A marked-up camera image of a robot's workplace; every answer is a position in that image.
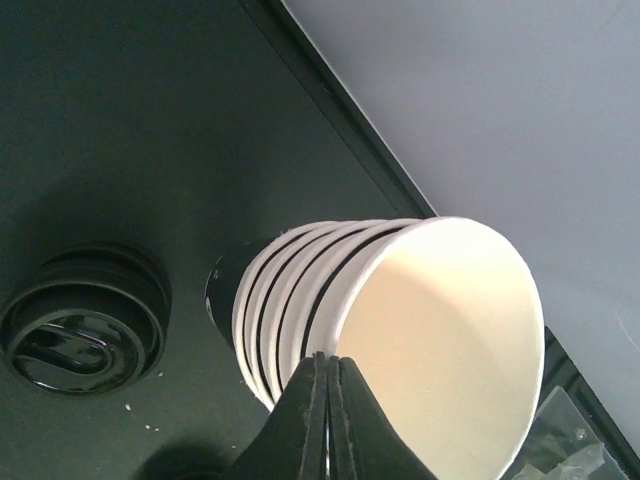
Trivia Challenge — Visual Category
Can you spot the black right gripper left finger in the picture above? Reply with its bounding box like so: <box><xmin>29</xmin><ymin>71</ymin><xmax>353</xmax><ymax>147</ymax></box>
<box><xmin>222</xmin><ymin>353</ymin><xmax>328</xmax><ymax>480</ymax></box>

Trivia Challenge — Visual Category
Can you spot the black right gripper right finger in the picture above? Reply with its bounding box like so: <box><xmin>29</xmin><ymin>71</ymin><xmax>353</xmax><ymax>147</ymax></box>
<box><xmin>327</xmin><ymin>356</ymin><xmax>435</xmax><ymax>479</ymax></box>

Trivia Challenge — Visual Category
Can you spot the right paper cup stack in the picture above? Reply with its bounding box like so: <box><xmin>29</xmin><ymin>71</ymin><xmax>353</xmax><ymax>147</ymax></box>
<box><xmin>205</xmin><ymin>217</ymin><xmax>544</xmax><ymax>479</ymax></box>

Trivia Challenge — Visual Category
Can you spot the black lid stack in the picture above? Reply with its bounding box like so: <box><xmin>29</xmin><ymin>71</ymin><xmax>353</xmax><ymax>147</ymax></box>
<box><xmin>1</xmin><ymin>241</ymin><xmax>172</xmax><ymax>398</ymax></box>

